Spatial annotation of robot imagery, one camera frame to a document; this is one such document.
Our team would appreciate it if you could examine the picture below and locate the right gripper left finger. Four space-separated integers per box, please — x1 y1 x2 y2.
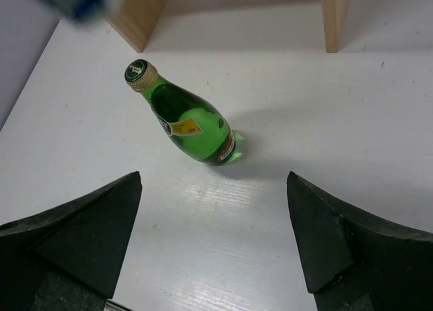
1 172 142 310

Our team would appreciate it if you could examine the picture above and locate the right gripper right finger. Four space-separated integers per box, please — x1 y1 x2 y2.
287 172 432 310

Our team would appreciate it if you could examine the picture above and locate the green glass bottle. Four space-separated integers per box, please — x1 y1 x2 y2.
124 59 244 166

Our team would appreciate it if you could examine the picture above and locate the blue silver can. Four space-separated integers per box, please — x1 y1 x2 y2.
38 0 125 24

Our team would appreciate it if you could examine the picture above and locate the wooden two-tier shelf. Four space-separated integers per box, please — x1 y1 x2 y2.
109 0 350 53

